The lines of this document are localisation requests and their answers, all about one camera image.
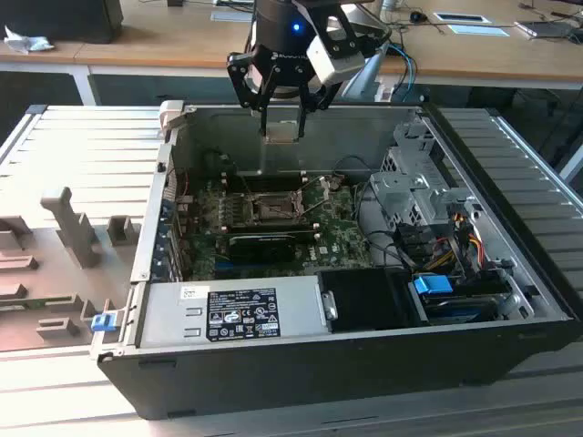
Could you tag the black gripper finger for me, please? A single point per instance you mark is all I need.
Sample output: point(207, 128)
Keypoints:
point(241, 77)
point(314, 98)

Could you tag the silver CPU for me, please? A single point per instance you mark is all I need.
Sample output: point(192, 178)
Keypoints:
point(280, 134)

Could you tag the black RAM slot bank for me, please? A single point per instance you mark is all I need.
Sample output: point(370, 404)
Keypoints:
point(273, 226)
point(273, 182)

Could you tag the CPU socket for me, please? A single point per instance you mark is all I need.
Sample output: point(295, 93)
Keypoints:
point(271, 207)

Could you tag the wooden desk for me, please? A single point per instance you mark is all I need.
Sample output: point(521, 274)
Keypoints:
point(182, 41)

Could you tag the round coin battery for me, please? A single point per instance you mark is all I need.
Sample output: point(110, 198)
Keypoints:
point(330, 183)

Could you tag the black computer mouse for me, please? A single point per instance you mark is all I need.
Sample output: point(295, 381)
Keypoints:
point(418, 17)

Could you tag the silver metal drive cage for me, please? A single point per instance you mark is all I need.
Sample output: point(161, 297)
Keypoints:
point(410, 191)

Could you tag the green motherboard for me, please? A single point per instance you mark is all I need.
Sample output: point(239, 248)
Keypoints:
point(337, 236)

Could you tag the black graphics card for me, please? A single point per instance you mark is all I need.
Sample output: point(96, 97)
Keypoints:
point(262, 249)

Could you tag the white framed desk hatch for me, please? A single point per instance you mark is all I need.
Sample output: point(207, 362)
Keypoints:
point(462, 17)

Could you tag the black box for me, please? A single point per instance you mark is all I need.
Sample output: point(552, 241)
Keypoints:
point(59, 20)

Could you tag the crumpled white paper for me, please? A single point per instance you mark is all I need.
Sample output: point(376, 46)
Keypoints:
point(27, 42)

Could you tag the blue disk carrier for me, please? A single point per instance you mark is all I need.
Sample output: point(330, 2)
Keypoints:
point(430, 284)

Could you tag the silver laptop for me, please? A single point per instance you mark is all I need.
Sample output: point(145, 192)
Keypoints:
point(546, 28)

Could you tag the silver power supply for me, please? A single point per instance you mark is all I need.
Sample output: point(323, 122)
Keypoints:
point(173, 314)

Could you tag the grey parts rack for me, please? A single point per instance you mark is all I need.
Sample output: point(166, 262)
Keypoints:
point(54, 268)

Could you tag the black PC case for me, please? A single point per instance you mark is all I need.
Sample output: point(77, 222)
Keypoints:
point(319, 378)

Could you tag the blue plastic clip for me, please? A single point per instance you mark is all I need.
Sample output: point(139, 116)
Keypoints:
point(102, 322)

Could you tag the green RAM stick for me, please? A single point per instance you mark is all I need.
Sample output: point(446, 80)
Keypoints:
point(41, 302)

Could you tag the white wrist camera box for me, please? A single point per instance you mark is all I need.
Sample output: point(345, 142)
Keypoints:
point(334, 64)

